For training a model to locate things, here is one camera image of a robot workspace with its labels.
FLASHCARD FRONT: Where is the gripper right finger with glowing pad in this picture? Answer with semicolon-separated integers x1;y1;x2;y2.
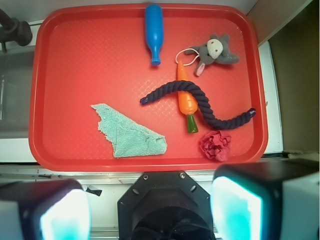
210;159;320;240

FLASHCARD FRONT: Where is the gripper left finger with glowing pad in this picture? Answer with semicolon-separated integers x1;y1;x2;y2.
0;179;92;240

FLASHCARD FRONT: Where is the crumpled red fabric ball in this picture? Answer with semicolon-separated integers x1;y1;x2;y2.
199;130;232;162

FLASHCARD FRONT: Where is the light green cloth rag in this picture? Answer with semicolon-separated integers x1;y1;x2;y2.
91;103;168;159

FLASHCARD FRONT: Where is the red plastic tray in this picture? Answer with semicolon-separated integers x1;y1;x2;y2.
29;4;268;172

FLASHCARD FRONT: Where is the orange plastic carrot toy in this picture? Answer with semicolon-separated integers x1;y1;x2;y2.
177;61;198;134

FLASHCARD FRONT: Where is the steel sink basin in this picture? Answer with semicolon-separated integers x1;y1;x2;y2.
0;46;35;139

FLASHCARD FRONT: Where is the grey plush bunny toy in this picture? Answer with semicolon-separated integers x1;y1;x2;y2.
175;34;240;77

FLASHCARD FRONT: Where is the blue plastic bottle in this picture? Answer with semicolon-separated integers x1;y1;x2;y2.
144;4;164;66

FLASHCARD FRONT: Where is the dark blue twisted rope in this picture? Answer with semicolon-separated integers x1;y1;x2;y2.
139;79;257;131

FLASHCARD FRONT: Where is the black octagonal mount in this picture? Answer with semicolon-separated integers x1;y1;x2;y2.
117;171;216;240

